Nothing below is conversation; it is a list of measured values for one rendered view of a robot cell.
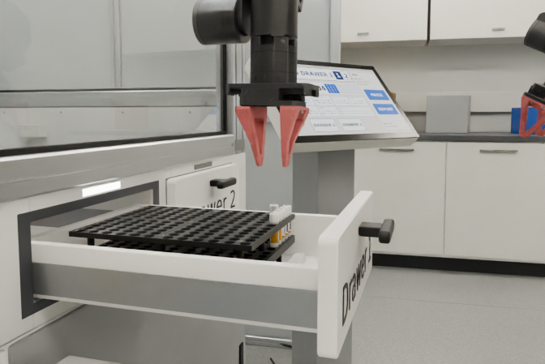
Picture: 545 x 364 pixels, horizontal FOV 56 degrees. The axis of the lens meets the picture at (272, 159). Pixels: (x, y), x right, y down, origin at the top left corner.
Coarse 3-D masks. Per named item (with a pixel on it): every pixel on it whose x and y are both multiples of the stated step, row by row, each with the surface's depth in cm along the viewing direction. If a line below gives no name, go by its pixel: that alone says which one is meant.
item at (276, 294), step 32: (320, 224) 71; (32, 256) 56; (64, 256) 55; (96, 256) 53; (128, 256) 52; (160, 256) 51; (192, 256) 50; (288, 256) 71; (64, 288) 55; (96, 288) 53; (128, 288) 52; (160, 288) 51; (192, 288) 50; (224, 288) 49; (256, 288) 48; (288, 288) 47; (224, 320) 50; (256, 320) 48; (288, 320) 47
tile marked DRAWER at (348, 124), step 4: (340, 120) 147; (344, 120) 148; (348, 120) 149; (352, 120) 150; (356, 120) 151; (360, 120) 152; (344, 124) 146; (348, 124) 147; (352, 124) 148; (356, 124) 149; (360, 124) 150; (344, 128) 145; (348, 128) 146; (352, 128) 147; (356, 128) 148; (360, 128) 149; (364, 128) 150
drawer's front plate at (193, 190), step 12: (216, 168) 101; (228, 168) 105; (168, 180) 84; (180, 180) 85; (192, 180) 89; (204, 180) 94; (168, 192) 84; (180, 192) 85; (192, 192) 89; (204, 192) 94; (216, 192) 99; (228, 192) 105; (168, 204) 84; (180, 204) 85; (192, 204) 89; (204, 204) 94; (216, 204) 99; (228, 204) 105
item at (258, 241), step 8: (288, 216) 67; (280, 224) 63; (256, 232) 58; (264, 232) 59; (272, 232) 59; (248, 240) 55; (256, 240) 55; (264, 240) 56; (240, 248) 53; (248, 248) 52
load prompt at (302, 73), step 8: (304, 72) 153; (312, 72) 155; (320, 72) 157; (328, 72) 159; (336, 72) 161; (344, 72) 164; (328, 80) 156; (336, 80) 159; (344, 80) 161; (352, 80) 163
